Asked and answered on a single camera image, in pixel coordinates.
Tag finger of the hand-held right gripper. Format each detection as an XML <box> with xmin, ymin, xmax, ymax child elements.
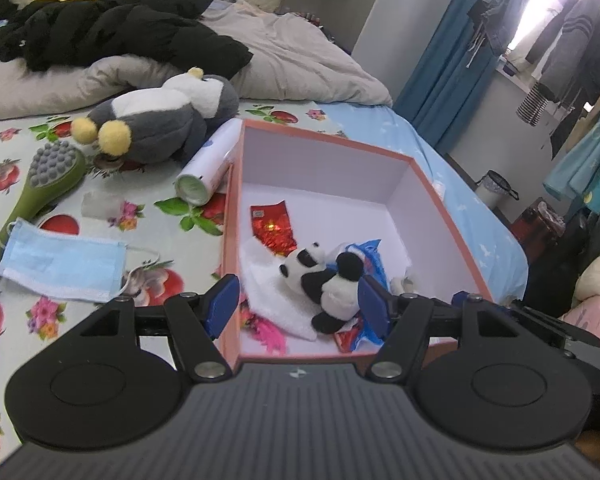
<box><xmin>451</xmin><ymin>290</ymin><xmax>600</xmax><ymax>349</ymax></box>

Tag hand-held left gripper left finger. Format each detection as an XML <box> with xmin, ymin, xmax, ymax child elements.
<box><xmin>50</xmin><ymin>274</ymin><xmax>242</xmax><ymax>383</ymax></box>

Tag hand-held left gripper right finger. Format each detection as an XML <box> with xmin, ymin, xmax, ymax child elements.
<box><xmin>357</xmin><ymin>275</ymin><xmax>536</xmax><ymax>383</ymax></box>

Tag small beige soft toy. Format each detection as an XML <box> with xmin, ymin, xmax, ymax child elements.
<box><xmin>390</xmin><ymin>267</ymin><xmax>423</xmax><ymax>295</ymax></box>

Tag blue snack packet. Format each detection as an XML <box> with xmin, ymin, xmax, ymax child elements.
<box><xmin>335</xmin><ymin>239</ymin><xmax>391</xmax><ymax>353</ymax></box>

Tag panda plush toy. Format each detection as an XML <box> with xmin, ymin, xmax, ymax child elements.
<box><xmin>278</xmin><ymin>241</ymin><xmax>368</xmax><ymax>335</ymax></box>

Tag white towel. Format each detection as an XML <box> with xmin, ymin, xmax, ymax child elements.
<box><xmin>240</xmin><ymin>237</ymin><xmax>321</xmax><ymax>342</ymax></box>

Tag pink feather toy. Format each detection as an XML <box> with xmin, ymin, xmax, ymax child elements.
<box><xmin>240</xmin><ymin>310</ymin><xmax>288</xmax><ymax>356</ymax></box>

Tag red foil packet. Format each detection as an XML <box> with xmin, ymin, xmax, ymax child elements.
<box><xmin>250</xmin><ymin>200</ymin><xmax>298</xmax><ymax>256</ymax></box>

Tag pink cardboard box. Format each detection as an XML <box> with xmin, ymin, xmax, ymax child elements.
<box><xmin>220</xmin><ymin>119</ymin><xmax>495</xmax><ymax>376</ymax></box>

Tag pink cloth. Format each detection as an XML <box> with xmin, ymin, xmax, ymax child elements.
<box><xmin>562</xmin><ymin>295</ymin><xmax>600</xmax><ymax>346</ymax></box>

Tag red bag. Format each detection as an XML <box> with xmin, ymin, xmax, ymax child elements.
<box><xmin>510</xmin><ymin>197</ymin><xmax>563</xmax><ymax>261</ymax></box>

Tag white cylinder can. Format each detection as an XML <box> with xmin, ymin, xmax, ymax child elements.
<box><xmin>174</xmin><ymin>117</ymin><xmax>243</xmax><ymax>206</ymax></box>

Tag small waste bin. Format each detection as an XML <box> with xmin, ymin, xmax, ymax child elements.
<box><xmin>477</xmin><ymin>170</ymin><xmax>521</xmax><ymax>209</ymax></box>

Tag clear plastic wrapper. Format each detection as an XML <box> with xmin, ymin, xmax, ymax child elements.
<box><xmin>81</xmin><ymin>191</ymin><xmax>121</xmax><ymax>219</ymax></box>

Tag teal garment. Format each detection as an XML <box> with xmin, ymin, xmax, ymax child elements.
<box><xmin>544</xmin><ymin>100</ymin><xmax>600</xmax><ymax>213</ymax></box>

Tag blue face mask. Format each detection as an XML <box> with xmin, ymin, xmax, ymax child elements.
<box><xmin>0</xmin><ymin>217</ymin><xmax>161</xmax><ymax>304</ymax></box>

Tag grey penguin plush toy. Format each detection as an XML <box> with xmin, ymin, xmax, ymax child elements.
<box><xmin>70</xmin><ymin>67</ymin><xmax>241</xmax><ymax>166</ymax></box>

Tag green massage brush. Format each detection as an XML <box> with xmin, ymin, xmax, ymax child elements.
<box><xmin>0</xmin><ymin>141</ymin><xmax>87</xmax><ymax>306</ymax></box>

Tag striped garment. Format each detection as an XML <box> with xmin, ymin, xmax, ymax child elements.
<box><xmin>516</xmin><ymin>82</ymin><xmax>551</xmax><ymax>127</ymax></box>

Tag blue curtain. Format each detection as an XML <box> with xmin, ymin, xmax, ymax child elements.
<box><xmin>395</xmin><ymin>0</ymin><xmax>511</xmax><ymax>156</ymax></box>

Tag grey duvet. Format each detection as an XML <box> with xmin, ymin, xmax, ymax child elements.
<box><xmin>0</xmin><ymin>0</ymin><xmax>393</xmax><ymax>122</ymax></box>

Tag hanging dark coats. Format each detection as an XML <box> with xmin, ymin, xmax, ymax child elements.
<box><xmin>525</xmin><ymin>0</ymin><xmax>600</xmax><ymax>106</ymax></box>

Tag black puffer jacket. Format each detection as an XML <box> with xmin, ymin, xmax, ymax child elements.
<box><xmin>0</xmin><ymin>0</ymin><xmax>255</xmax><ymax>86</ymax></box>

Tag grey wardrobe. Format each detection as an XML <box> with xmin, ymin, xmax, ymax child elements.
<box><xmin>282</xmin><ymin>0</ymin><xmax>461</xmax><ymax>56</ymax></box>

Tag hanging denim clothes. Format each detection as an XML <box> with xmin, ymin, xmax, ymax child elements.
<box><xmin>467</xmin><ymin>0</ymin><xmax>546</xmax><ymax>68</ymax></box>

